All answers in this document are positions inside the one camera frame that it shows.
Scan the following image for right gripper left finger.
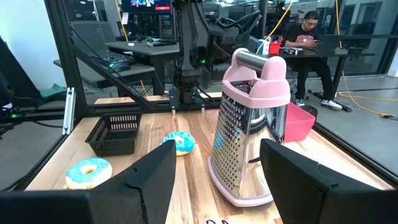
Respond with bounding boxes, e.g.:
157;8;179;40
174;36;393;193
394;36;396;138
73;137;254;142
89;139;177;224

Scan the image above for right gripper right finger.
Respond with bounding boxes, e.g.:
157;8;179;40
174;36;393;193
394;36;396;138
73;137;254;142
259;138;398;224

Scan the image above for blue frosted donut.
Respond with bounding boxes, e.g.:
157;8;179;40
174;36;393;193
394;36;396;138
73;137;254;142
63;157;114;190
161;131;197;157

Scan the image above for white blue box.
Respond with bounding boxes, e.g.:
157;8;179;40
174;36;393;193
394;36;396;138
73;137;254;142
257;39;271;55

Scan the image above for red box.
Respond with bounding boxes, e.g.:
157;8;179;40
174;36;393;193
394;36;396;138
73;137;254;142
269;42;282;56

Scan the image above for black plastic basket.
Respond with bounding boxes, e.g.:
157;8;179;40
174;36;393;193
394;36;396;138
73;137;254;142
85;112;143;157

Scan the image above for pink plastic bin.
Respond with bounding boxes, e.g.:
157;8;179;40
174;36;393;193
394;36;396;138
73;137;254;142
283;101;317;152

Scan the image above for person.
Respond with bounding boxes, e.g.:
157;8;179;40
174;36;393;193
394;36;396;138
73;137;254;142
283;10;343;110

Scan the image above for pink steel box grater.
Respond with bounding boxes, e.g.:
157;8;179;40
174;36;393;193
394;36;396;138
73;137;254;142
207;47;292;208

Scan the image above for grey desk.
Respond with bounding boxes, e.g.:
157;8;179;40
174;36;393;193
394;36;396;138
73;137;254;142
53;39;182;96

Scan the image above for grey laptop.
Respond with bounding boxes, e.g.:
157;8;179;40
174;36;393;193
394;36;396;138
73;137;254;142
313;34;349;56

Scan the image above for black computer mouse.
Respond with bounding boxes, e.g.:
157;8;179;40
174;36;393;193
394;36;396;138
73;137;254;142
108;62;132;73

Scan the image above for black desk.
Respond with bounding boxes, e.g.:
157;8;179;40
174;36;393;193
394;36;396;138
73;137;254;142
278;33;398;113

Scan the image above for black keyboard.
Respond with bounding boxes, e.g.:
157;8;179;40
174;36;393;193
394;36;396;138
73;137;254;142
92;49;133;67

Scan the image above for green cloth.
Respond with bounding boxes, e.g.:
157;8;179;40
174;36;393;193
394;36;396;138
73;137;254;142
39;83;68;101

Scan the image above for wall screen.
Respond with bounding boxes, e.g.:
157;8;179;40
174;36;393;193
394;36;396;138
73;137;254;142
121;0;172;14

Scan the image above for yellow extension cable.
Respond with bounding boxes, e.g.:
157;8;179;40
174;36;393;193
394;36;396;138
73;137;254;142
256;0;398;119

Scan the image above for silver aluminium bracket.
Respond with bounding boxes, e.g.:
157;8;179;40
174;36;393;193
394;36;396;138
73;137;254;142
62;87;76;136

